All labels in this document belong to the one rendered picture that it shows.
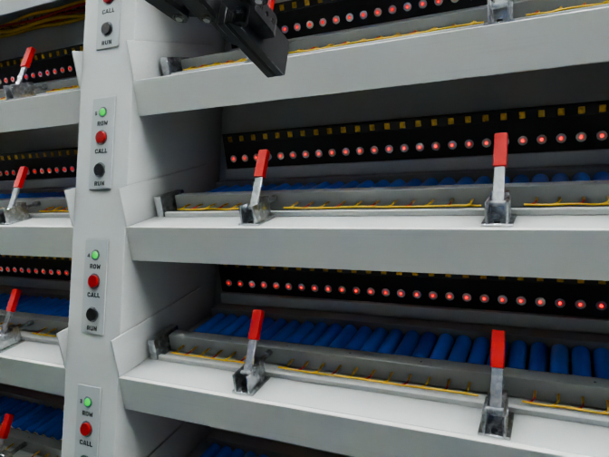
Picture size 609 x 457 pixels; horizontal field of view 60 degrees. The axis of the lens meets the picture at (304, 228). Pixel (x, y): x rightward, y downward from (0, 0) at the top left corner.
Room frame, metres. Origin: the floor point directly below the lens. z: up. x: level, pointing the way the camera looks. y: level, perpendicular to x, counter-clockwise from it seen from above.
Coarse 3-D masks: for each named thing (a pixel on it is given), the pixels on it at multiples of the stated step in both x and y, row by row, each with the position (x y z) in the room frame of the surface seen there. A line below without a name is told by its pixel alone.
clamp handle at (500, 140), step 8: (496, 136) 0.51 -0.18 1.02; (504, 136) 0.50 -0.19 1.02; (496, 144) 0.50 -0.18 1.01; (504, 144) 0.50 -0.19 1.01; (496, 152) 0.50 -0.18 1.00; (504, 152) 0.50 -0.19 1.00; (496, 160) 0.50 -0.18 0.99; (504, 160) 0.50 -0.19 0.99; (496, 168) 0.50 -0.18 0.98; (504, 168) 0.50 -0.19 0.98; (496, 176) 0.50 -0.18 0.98; (504, 176) 0.49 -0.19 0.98; (496, 184) 0.49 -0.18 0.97; (504, 184) 0.49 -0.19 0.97; (496, 192) 0.49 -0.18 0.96; (504, 192) 0.49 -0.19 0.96; (496, 200) 0.49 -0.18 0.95
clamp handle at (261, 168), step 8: (264, 152) 0.62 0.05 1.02; (256, 160) 0.62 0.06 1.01; (264, 160) 0.62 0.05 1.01; (256, 168) 0.62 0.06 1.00; (264, 168) 0.62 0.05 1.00; (256, 176) 0.62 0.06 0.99; (264, 176) 0.62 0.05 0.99; (256, 184) 0.61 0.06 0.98; (256, 192) 0.61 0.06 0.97; (256, 200) 0.61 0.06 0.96
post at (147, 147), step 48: (96, 0) 0.71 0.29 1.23; (144, 0) 0.69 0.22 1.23; (96, 96) 0.70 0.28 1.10; (144, 144) 0.70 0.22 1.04; (192, 144) 0.79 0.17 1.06; (96, 192) 0.70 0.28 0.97; (144, 288) 0.71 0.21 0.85; (192, 288) 0.80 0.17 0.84; (96, 336) 0.69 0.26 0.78; (96, 384) 0.69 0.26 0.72; (144, 432) 0.72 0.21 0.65
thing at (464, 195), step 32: (224, 192) 0.70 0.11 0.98; (288, 192) 0.64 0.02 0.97; (320, 192) 0.62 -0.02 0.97; (352, 192) 0.61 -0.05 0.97; (384, 192) 0.59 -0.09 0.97; (416, 192) 0.57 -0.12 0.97; (448, 192) 0.56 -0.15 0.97; (480, 192) 0.54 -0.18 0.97; (512, 192) 0.53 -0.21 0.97; (544, 192) 0.52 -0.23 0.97; (576, 192) 0.51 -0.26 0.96; (608, 192) 0.49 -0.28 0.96
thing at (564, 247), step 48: (144, 192) 0.70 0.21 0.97; (192, 192) 0.79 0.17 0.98; (144, 240) 0.67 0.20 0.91; (192, 240) 0.63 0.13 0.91; (240, 240) 0.60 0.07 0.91; (288, 240) 0.57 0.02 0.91; (336, 240) 0.55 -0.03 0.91; (384, 240) 0.53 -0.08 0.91; (432, 240) 0.50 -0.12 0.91; (480, 240) 0.48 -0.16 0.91; (528, 240) 0.47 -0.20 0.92; (576, 240) 0.45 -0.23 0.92
